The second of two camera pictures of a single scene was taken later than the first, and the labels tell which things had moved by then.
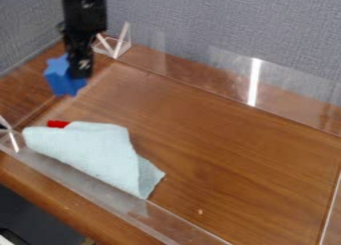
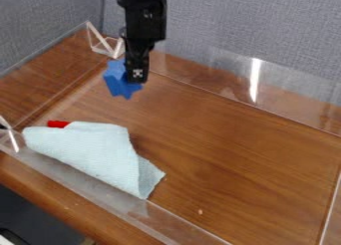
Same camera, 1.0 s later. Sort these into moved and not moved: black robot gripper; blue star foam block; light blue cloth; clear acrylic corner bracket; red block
Moved: blue star foam block; black robot gripper
Not moved: red block; clear acrylic corner bracket; light blue cloth
